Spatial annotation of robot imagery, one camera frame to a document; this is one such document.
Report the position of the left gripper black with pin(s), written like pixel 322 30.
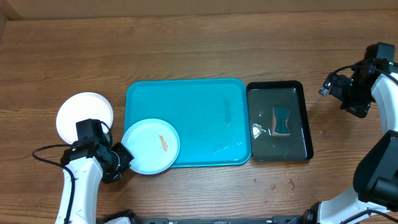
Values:
pixel 125 157

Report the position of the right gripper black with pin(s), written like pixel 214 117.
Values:
pixel 360 110

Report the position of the light blue plate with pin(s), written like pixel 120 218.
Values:
pixel 154 144

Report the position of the white plate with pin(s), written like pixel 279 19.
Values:
pixel 79 107

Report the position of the sponge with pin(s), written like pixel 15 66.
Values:
pixel 280 118

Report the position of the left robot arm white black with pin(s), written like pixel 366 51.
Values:
pixel 84 168

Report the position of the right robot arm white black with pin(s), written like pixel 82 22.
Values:
pixel 374 189

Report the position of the black plastic tray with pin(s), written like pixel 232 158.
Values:
pixel 262 97

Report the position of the teal plastic tray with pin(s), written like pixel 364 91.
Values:
pixel 209 115

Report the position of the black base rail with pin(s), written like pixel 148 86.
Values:
pixel 128 216

